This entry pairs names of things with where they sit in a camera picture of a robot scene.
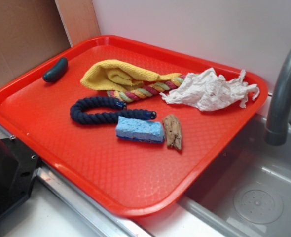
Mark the dark green plastic pickle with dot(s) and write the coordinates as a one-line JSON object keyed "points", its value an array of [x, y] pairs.
{"points": [[57, 71]]}

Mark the crumpled white paper towel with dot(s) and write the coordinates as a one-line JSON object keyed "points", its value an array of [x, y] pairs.
{"points": [[208, 91]]}

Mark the grey plastic sink basin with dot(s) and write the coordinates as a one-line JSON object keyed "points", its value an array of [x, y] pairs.
{"points": [[246, 190]]}

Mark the small brown wood piece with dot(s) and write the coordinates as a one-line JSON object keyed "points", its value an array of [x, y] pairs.
{"points": [[173, 132]]}

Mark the yellow microfiber cloth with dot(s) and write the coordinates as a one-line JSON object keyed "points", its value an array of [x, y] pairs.
{"points": [[121, 76]]}

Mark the blue sponge block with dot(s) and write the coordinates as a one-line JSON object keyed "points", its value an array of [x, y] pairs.
{"points": [[140, 130]]}

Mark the grey sink faucet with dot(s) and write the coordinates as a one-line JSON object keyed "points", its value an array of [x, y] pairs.
{"points": [[279, 114]]}

